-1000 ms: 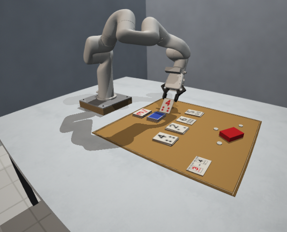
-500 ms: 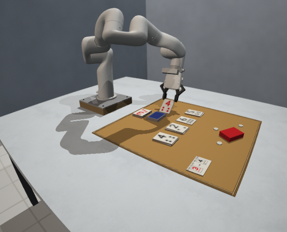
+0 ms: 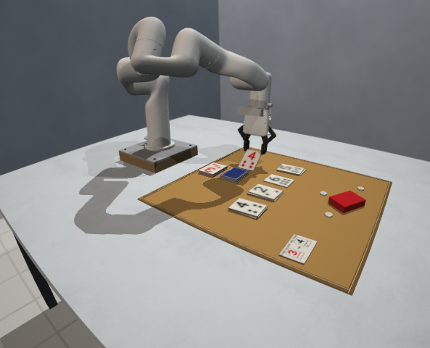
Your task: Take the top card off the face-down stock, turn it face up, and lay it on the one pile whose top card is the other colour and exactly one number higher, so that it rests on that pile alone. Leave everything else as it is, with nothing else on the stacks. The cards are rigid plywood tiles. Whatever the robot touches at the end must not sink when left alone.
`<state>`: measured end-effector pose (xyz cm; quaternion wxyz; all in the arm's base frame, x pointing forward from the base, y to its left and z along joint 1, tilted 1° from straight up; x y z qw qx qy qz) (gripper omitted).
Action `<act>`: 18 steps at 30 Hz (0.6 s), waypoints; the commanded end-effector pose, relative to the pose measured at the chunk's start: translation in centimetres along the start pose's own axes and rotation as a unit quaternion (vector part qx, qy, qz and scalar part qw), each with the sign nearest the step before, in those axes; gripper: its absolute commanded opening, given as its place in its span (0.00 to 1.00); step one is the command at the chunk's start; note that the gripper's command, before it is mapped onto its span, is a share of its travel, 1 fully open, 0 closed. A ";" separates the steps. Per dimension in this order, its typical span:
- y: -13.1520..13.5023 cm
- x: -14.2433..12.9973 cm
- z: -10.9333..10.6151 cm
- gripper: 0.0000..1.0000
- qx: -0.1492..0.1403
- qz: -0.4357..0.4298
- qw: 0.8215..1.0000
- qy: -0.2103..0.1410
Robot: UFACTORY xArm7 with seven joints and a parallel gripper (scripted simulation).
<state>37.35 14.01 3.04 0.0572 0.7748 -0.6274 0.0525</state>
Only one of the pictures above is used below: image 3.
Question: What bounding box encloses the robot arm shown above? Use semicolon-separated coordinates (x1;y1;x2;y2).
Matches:
117;17;273;151

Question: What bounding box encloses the brown flat mat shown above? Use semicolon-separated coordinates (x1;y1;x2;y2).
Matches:
144;149;389;288

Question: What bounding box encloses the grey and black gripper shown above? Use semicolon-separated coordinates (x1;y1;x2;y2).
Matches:
238;109;276;154

